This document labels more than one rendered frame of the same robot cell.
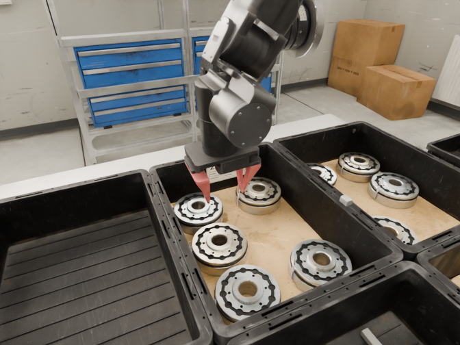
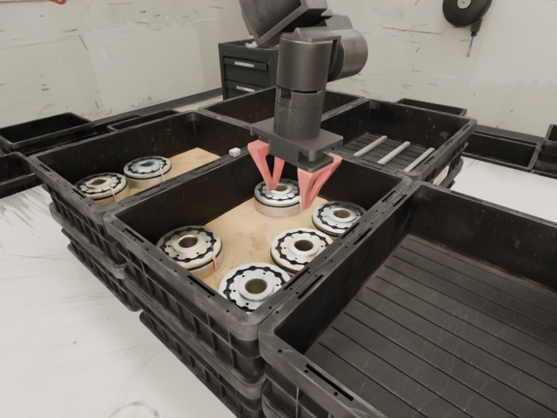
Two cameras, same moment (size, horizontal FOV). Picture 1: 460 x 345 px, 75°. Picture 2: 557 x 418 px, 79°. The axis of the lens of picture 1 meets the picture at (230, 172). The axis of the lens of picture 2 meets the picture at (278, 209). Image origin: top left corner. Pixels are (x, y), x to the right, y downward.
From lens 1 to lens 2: 0.71 m
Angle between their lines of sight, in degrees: 90
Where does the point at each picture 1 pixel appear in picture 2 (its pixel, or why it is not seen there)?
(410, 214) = (180, 169)
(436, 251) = not seen: hidden behind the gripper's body
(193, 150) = (319, 143)
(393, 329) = not seen: hidden behind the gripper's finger
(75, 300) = (468, 359)
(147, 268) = (370, 315)
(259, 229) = (248, 245)
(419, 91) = not seen: outside the picture
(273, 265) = (291, 225)
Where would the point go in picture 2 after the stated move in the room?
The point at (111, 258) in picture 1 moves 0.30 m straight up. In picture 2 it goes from (394, 365) to (477, 109)
